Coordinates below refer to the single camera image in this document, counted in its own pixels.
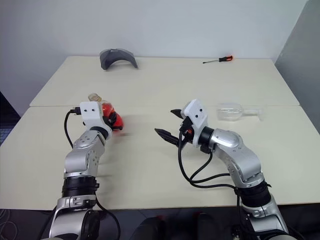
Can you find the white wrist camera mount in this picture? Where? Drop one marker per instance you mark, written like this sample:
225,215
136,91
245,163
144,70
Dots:
197,112
91,112

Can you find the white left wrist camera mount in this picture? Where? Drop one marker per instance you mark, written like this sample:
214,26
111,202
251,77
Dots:
91,112

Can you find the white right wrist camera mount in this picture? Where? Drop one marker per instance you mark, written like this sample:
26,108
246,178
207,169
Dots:
197,112

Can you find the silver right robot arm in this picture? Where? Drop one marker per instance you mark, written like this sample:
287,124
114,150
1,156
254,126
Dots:
230,142

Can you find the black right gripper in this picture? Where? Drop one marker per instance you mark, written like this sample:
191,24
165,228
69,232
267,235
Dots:
184,136

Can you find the clear plastic wine glass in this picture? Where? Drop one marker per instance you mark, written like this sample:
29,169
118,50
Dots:
228,113

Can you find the bottle with red liquid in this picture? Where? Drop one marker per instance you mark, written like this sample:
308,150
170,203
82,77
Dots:
120,120

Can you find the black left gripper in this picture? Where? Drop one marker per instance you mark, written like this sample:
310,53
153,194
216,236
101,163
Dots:
113,118

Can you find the grey curved plastic visor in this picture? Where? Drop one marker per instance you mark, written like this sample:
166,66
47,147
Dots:
106,60

